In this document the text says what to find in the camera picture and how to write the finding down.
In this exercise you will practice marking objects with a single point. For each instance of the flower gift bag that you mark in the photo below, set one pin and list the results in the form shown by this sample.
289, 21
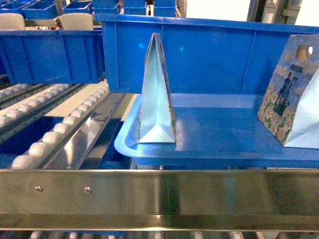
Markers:
157, 115
290, 107

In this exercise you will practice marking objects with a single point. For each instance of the blue plastic tray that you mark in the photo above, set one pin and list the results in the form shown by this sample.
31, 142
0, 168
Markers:
213, 131

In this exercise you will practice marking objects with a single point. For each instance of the large blue bin behind tray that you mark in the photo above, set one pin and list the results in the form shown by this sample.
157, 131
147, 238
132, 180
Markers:
203, 56

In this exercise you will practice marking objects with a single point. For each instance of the white roller track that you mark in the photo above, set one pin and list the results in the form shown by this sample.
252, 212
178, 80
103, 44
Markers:
40, 151

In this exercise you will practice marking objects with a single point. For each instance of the grey chair backrest right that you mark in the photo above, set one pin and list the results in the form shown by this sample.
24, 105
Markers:
76, 21

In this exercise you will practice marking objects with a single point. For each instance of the grey chair backrest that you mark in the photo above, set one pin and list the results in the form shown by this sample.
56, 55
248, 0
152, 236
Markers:
11, 21
76, 21

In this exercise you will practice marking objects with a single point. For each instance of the blue bin on left rollers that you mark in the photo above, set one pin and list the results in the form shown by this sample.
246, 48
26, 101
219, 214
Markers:
53, 56

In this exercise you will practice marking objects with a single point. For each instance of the grey chair backrest left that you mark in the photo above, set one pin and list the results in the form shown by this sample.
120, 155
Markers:
11, 21

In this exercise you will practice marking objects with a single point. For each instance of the stainless steel front rail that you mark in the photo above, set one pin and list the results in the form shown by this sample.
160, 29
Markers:
124, 200

